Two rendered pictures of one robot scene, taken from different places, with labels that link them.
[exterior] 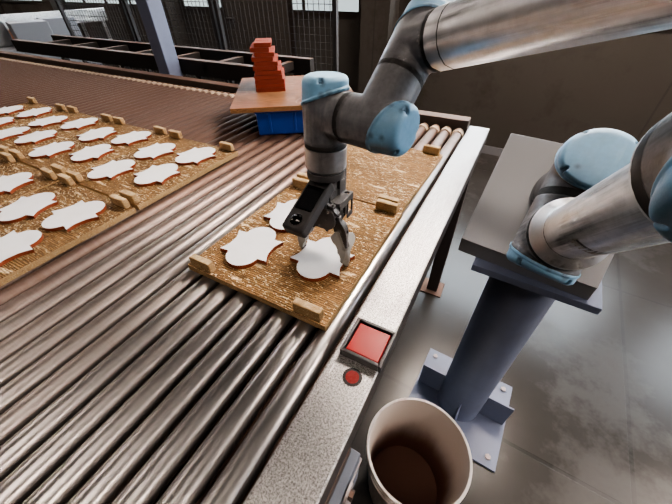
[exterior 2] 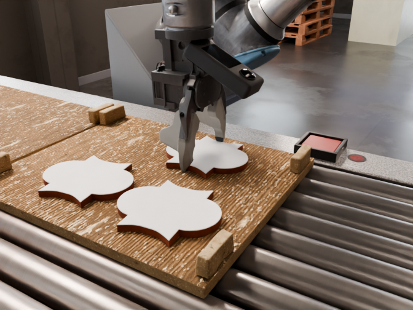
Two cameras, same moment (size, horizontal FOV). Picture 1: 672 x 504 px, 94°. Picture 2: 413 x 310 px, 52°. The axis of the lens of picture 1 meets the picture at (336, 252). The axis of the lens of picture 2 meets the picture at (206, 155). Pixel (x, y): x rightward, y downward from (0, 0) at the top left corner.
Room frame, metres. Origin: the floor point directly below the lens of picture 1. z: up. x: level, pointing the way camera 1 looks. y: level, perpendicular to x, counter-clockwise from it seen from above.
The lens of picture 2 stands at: (0.49, 0.66, 1.24)
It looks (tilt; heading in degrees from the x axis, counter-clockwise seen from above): 26 degrees down; 272
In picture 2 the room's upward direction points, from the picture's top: straight up
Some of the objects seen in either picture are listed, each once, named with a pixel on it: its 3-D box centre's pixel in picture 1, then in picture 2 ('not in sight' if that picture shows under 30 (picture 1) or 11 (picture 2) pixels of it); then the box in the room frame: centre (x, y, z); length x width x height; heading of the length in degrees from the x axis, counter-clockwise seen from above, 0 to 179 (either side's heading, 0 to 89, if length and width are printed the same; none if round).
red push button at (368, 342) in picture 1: (368, 343); (321, 146); (0.31, -0.05, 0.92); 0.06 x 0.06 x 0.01; 61
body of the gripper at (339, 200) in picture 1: (328, 195); (187, 67); (0.54, 0.01, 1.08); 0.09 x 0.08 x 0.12; 151
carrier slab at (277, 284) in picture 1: (305, 238); (149, 174); (0.60, 0.07, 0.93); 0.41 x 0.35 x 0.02; 151
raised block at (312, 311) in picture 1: (307, 309); (301, 158); (0.37, 0.05, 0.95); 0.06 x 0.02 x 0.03; 61
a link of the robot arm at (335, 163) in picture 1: (324, 157); (187, 13); (0.54, 0.02, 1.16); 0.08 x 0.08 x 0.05
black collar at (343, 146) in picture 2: (368, 343); (321, 146); (0.31, -0.05, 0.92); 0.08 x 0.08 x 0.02; 61
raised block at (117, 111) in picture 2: (386, 206); (112, 114); (0.71, -0.14, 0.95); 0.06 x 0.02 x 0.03; 61
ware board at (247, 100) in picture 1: (294, 90); not in sight; (1.53, 0.18, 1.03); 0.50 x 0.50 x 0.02; 7
